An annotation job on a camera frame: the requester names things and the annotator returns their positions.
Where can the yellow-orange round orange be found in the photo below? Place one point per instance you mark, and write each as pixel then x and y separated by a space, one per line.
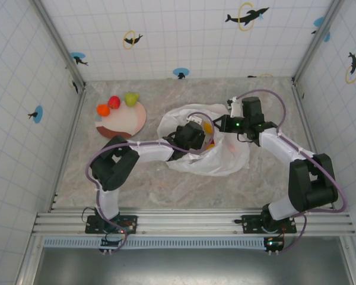
pixel 208 127

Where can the orange with stem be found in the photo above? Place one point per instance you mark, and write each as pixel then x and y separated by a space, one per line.
pixel 209 145

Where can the white plastic bag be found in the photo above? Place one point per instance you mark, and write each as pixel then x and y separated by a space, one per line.
pixel 225 160

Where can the green pear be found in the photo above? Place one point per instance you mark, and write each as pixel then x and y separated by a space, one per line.
pixel 131 98

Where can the dark red apple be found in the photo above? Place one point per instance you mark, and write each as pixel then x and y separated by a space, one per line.
pixel 114 101

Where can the red-orange tangerine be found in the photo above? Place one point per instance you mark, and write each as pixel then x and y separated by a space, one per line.
pixel 103 110

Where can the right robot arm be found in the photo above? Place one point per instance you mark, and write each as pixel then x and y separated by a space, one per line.
pixel 311 184

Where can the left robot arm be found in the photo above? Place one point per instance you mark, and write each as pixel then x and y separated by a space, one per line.
pixel 115 166

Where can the round pastel ceramic plate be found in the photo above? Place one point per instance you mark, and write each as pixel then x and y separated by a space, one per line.
pixel 121 121

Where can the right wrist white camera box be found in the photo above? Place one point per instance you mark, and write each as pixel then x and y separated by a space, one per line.
pixel 235 108

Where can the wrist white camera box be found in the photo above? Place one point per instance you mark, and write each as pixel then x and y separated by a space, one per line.
pixel 235 108
pixel 194 120

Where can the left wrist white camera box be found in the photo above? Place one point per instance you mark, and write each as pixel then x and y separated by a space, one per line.
pixel 194 120

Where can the aluminium table side rail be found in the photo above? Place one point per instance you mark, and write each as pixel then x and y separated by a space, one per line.
pixel 69 142
pixel 310 130

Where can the fish blue circle wall sticker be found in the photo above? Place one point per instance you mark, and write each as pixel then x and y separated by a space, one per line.
pixel 37 114
pixel 181 72

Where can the aluminium mounting rail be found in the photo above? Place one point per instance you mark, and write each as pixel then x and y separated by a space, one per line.
pixel 190 221

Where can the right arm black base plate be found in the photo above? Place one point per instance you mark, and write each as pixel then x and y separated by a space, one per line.
pixel 250 222

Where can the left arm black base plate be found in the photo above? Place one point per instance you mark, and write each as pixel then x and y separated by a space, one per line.
pixel 132 221

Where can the aluminium frame post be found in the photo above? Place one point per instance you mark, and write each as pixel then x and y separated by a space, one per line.
pixel 317 38
pixel 59 44

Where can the shark blue circle wall sticker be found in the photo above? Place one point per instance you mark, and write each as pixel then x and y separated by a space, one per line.
pixel 77 58

